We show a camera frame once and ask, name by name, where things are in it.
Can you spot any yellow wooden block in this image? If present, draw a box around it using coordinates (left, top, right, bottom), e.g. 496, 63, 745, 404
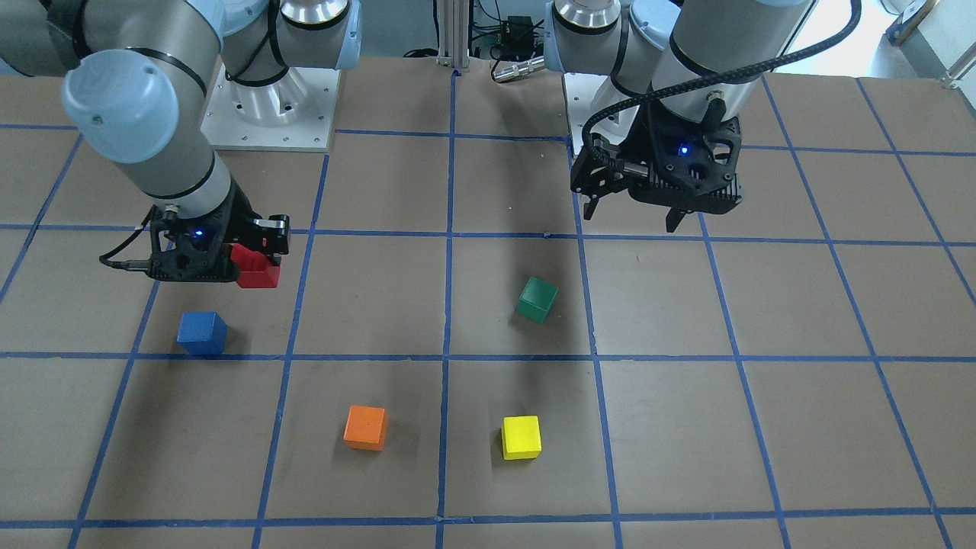
501, 415, 541, 460

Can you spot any blue wooden block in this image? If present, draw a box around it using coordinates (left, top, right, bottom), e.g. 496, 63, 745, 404
175, 310, 229, 355

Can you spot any red wooden block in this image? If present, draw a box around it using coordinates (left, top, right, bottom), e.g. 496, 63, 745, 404
230, 243, 281, 289

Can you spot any green wooden block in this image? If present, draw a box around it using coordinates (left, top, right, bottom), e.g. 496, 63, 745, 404
515, 277, 559, 324

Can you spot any orange wooden block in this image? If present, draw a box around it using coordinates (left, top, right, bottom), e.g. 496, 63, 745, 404
342, 404, 388, 451

